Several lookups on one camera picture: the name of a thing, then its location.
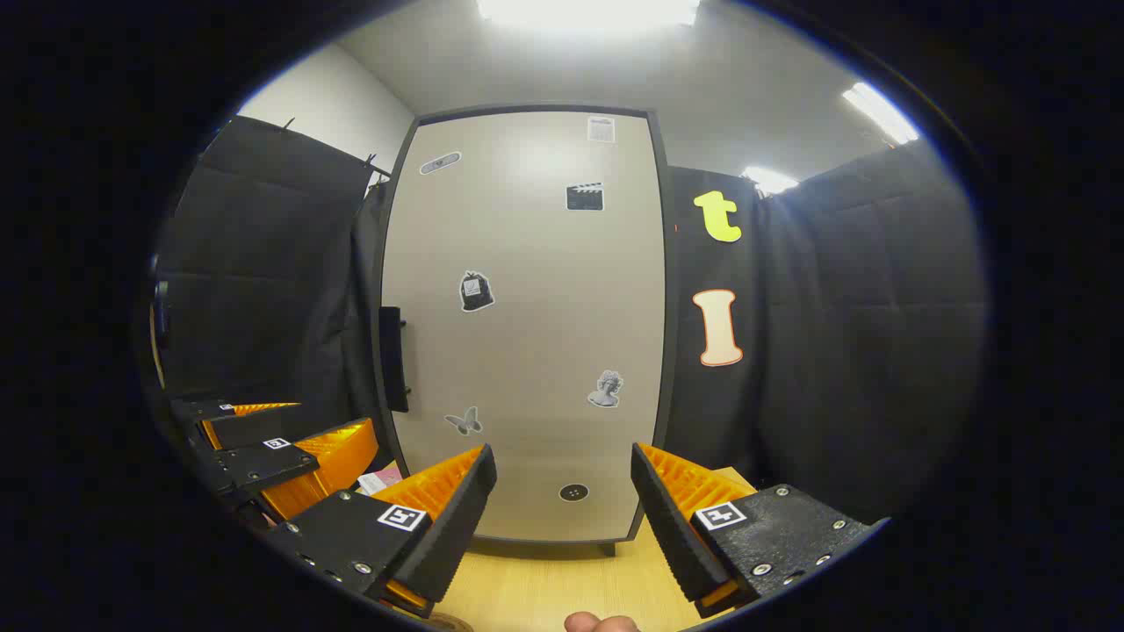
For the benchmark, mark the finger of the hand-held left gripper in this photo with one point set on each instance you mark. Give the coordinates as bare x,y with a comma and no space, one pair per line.
259,465
195,409

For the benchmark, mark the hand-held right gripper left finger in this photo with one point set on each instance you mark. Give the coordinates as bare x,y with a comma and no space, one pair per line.
457,535

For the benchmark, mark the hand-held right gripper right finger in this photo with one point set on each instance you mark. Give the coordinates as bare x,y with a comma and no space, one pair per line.
672,535

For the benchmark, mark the dark grey cabinet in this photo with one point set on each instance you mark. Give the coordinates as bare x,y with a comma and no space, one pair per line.
672,369

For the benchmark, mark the pink and white book stack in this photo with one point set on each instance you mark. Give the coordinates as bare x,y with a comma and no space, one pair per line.
379,481

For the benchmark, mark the black backdrop cloth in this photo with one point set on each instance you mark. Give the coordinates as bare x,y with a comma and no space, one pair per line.
878,351

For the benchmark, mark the small ceiling light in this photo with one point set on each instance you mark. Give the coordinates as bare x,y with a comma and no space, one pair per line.
768,180

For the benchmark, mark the ceiling strip light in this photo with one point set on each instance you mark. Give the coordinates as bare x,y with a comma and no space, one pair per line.
878,112

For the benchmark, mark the large ceiling light panel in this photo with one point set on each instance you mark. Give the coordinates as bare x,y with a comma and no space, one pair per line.
588,10

